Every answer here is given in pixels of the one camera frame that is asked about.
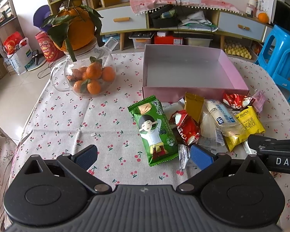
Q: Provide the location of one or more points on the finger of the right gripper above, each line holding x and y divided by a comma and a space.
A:
267, 145

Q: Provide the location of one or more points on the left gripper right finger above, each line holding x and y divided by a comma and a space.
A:
210, 165

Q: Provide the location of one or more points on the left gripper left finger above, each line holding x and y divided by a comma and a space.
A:
76, 166

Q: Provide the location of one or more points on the yellow snack packet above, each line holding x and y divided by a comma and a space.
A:
251, 125

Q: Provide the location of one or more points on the clear rice cracker packet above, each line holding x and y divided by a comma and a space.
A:
210, 135

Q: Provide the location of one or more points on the small silver white packet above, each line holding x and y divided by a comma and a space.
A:
185, 159

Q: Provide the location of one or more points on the red snack packet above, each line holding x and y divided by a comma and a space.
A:
237, 101
186, 126

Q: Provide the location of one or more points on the white blue bread packet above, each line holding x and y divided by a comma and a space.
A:
223, 119

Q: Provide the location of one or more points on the pink wafer snack packet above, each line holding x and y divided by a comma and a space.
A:
258, 100

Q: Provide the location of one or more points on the green cartoon snack bag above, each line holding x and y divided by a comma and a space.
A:
155, 131

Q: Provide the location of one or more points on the gold snack stick packet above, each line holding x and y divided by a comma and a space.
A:
193, 105

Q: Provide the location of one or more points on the pink cardboard box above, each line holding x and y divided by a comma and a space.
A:
170, 71

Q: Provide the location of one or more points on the blue plastic stool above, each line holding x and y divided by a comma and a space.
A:
275, 57

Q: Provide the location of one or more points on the glass jar with tangerines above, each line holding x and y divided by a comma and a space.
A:
90, 73

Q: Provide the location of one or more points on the yellow egg tray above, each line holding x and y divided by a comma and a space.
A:
235, 48

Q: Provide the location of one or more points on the orange fruit on cabinet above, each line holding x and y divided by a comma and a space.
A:
263, 18

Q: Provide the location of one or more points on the white shopping bag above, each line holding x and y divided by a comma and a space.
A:
18, 52

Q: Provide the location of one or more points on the red box under cabinet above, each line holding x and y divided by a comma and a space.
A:
169, 39

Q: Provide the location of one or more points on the large orange fruit decoration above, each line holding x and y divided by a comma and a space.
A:
73, 28

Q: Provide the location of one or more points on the clear plastic storage bin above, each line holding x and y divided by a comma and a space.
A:
140, 39

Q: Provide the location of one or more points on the wooden tv cabinet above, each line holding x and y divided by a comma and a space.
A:
184, 16

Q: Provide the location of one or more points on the black tray on shelf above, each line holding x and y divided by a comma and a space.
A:
164, 17

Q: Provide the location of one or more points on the pink cherry cloth on cabinet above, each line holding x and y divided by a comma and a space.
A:
144, 6

